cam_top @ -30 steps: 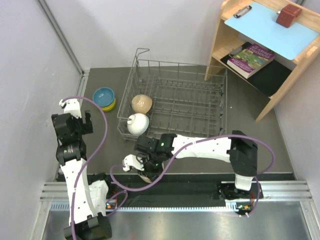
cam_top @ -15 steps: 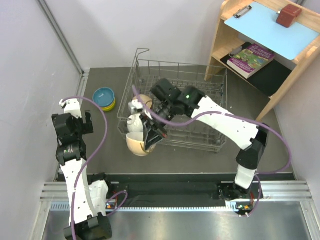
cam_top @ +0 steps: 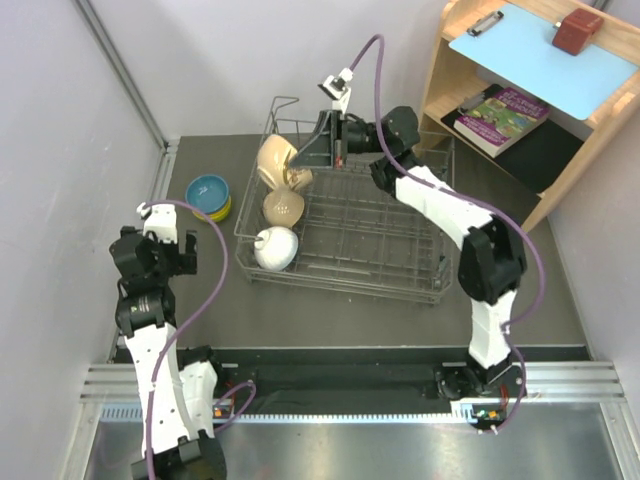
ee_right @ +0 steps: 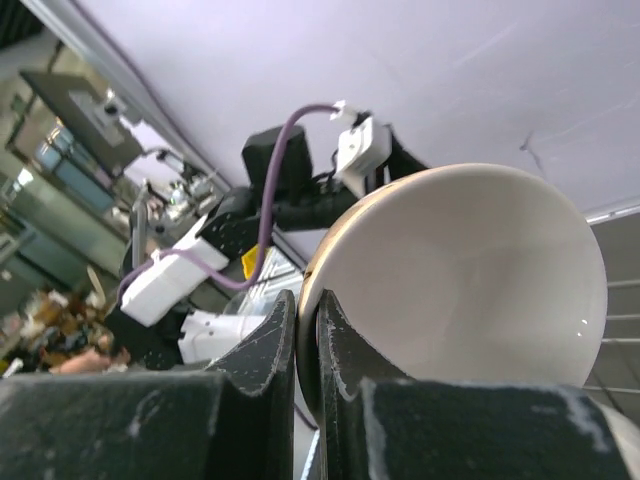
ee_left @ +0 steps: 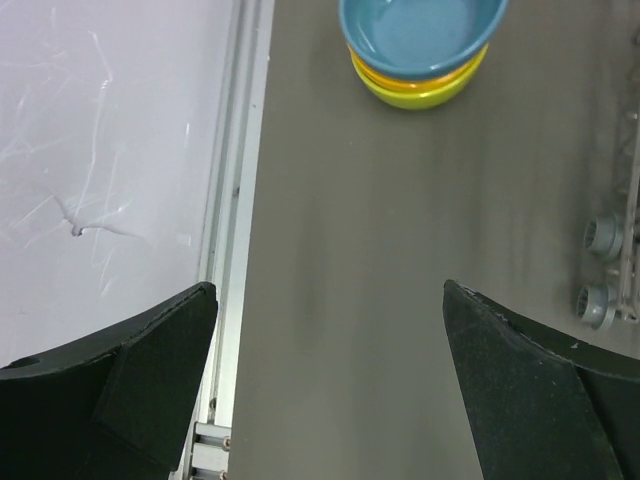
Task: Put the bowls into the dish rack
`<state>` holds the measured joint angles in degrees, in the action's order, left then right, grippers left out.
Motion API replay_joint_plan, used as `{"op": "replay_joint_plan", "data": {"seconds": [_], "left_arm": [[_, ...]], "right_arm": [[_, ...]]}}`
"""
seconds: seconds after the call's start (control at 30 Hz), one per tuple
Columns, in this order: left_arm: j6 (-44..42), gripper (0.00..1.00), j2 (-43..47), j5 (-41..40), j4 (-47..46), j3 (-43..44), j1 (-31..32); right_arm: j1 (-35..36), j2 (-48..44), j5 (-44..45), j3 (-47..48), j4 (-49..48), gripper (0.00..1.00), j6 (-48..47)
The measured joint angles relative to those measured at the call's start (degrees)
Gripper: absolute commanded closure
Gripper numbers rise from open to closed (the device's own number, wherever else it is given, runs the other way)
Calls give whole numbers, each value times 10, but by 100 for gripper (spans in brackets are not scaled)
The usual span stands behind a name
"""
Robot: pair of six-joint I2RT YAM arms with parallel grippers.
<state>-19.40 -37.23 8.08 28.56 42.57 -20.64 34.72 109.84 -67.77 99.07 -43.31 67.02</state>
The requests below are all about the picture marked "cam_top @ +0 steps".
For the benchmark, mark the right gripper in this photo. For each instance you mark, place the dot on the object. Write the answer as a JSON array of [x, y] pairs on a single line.
[[318, 152]]

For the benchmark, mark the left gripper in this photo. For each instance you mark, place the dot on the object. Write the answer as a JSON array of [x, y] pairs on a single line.
[[183, 263]]

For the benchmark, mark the cream bowl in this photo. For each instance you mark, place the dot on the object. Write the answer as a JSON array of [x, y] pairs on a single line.
[[272, 163]]

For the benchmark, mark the tan speckled bowl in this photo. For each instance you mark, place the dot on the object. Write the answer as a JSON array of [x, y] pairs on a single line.
[[283, 207]]

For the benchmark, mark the white bowl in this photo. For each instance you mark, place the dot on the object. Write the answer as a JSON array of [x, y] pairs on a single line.
[[275, 248]]

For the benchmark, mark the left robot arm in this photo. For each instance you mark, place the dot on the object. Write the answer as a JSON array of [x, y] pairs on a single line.
[[176, 387]]

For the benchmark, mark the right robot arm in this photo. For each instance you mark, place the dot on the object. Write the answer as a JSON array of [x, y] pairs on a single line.
[[492, 259]]

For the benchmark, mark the yellow-green bowl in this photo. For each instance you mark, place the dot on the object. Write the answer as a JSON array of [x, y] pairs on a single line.
[[207, 207]]

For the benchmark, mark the orange bowl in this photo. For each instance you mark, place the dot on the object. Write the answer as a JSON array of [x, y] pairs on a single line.
[[222, 212]]

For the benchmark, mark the blue bowl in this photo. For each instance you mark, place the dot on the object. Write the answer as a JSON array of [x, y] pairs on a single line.
[[208, 193]]

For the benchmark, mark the aluminium corner profile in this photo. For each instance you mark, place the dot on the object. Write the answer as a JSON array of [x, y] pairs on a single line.
[[98, 30]]

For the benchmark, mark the purple green book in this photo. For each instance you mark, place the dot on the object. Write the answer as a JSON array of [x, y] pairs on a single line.
[[501, 120]]

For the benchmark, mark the wooden shelf unit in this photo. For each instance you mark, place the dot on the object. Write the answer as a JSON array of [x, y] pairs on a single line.
[[454, 79]]

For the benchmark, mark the light blue clipboard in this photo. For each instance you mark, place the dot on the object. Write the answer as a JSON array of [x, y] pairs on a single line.
[[519, 49]]

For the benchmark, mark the red-brown box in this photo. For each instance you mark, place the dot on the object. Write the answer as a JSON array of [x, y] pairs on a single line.
[[575, 32]]

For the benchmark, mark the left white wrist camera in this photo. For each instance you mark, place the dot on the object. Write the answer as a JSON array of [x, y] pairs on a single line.
[[160, 221]]

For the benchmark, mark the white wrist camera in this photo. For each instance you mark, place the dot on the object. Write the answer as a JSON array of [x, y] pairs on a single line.
[[338, 89], [160, 221]]

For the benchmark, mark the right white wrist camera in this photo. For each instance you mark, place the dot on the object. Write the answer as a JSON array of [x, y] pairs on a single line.
[[338, 89]]

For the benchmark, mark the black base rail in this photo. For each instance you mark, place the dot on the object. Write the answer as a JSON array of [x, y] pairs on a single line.
[[347, 381]]

